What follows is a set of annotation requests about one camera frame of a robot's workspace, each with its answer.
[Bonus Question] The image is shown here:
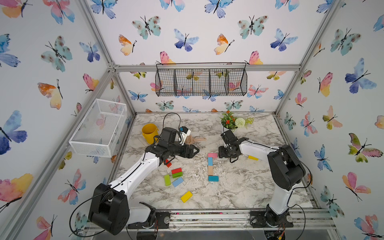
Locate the white flower pot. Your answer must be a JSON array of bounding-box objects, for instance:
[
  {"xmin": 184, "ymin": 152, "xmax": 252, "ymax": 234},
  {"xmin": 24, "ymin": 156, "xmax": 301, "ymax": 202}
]
[{"xmin": 221, "ymin": 127, "xmax": 236, "ymax": 138}]

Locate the small yellow building block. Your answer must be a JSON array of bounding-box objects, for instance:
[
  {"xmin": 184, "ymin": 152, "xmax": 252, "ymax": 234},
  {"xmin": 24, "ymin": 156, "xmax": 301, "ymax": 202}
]
[{"xmin": 248, "ymin": 156, "xmax": 259, "ymax": 161}]

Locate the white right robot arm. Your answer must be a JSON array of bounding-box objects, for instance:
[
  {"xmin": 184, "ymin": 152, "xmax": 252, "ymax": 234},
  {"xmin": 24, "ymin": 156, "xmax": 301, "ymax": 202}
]
[{"xmin": 219, "ymin": 130, "xmax": 306, "ymax": 227}]

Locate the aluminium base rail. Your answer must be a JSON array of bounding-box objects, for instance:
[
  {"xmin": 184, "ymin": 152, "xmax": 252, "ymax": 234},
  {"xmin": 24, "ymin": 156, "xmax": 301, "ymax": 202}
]
[{"xmin": 83, "ymin": 209, "xmax": 337, "ymax": 232}]

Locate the pale blue building block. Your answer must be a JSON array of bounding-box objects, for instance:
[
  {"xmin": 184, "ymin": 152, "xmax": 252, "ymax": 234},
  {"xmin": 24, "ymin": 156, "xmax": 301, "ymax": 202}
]
[{"xmin": 172, "ymin": 177, "xmax": 184, "ymax": 188}]

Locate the white mesh wall basket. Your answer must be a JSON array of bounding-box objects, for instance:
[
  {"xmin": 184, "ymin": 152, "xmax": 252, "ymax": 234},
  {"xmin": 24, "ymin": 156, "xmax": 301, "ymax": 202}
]
[{"xmin": 69, "ymin": 99, "xmax": 127, "ymax": 158}]

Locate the beige plastic slotted scoop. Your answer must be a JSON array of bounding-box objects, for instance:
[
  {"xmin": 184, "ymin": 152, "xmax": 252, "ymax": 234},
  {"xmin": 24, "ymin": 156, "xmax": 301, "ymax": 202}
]
[{"xmin": 185, "ymin": 136, "xmax": 207, "ymax": 145}]

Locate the red flat building block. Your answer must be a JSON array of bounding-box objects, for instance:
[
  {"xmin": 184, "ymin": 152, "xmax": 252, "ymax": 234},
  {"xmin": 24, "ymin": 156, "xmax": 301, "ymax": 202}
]
[{"xmin": 172, "ymin": 168, "xmax": 182, "ymax": 174}]

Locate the black wire wall basket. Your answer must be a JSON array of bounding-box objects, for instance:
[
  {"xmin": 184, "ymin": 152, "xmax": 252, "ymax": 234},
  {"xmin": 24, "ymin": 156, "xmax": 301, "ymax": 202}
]
[{"xmin": 153, "ymin": 63, "xmax": 248, "ymax": 97}]

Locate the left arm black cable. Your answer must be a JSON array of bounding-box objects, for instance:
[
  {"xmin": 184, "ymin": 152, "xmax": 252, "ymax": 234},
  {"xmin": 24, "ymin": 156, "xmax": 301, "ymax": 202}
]
[{"xmin": 68, "ymin": 112, "xmax": 183, "ymax": 238}]

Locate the teal building block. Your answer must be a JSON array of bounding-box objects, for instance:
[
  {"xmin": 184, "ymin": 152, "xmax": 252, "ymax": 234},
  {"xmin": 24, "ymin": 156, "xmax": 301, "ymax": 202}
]
[{"xmin": 209, "ymin": 176, "xmax": 219, "ymax": 182}]

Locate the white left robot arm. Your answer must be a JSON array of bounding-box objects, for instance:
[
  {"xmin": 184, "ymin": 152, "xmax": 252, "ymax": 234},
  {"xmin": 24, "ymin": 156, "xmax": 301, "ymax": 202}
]
[{"xmin": 88, "ymin": 126, "xmax": 200, "ymax": 235}]

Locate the green flat building block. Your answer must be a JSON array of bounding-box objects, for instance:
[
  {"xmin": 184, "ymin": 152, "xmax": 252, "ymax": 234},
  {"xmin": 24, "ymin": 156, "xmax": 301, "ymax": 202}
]
[{"xmin": 172, "ymin": 172, "xmax": 183, "ymax": 179}]

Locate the pink building block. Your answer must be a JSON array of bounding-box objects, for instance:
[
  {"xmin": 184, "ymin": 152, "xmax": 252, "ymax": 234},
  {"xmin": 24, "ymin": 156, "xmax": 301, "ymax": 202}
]
[{"xmin": 208, "ymin": 153, "xmax": 218, "ymax": 159}]

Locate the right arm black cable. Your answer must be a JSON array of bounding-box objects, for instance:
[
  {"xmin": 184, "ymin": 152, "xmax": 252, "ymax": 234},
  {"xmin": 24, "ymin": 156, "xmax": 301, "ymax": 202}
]
[{"xmin": 229, "ymin": 140, "xmax": 313, "ymax": 240}]

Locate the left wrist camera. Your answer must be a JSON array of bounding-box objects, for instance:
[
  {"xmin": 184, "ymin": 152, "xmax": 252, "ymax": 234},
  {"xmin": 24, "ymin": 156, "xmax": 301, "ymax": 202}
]
[{"xmin": 179, "ymin": 126, "xmax": 191, "ymax": 145}]

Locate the yellow cup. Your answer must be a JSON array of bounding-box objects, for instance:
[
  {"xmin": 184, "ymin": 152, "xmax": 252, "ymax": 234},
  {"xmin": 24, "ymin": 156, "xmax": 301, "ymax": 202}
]
[{"xmin": 142, "ymin": 124, "xmax": 158, "ymax": 145}]

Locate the natural wood building block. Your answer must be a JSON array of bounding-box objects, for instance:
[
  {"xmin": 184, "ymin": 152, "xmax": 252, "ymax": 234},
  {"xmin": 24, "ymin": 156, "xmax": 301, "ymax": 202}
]
[{"xmin": 208, "ymin": 166, "xmax": 214, "ymax": 176}]

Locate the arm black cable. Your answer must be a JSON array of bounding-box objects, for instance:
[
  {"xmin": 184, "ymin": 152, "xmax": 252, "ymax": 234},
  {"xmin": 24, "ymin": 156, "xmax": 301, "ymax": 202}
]
[
  {"xmin": 229, "ymin": 140, "xmax": 313, "ymax": 240},
  {"xmin": 68, "ymin": 112, "xmax": 183, "ymax": 238}
]

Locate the yellow long building block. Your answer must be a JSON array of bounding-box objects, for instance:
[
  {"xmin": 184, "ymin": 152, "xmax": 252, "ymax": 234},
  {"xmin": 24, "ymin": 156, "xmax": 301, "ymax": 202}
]
[{"xmin": 181, "ymin": 191, "xmax": 193, "ymax": 203}]

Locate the light green building block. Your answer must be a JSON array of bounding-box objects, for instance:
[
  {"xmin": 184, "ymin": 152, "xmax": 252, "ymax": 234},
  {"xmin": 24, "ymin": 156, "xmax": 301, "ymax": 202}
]
[{"xmin": 164, "ymin": 175, "xmax": 172, "ymax": 186}]

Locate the artificial green flower plant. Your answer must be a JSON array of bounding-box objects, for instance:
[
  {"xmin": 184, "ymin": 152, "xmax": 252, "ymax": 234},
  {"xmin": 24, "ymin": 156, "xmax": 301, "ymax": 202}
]
[{"xmin": 221, "ymin": 111, "xmax": 254, "ymax": 130}]

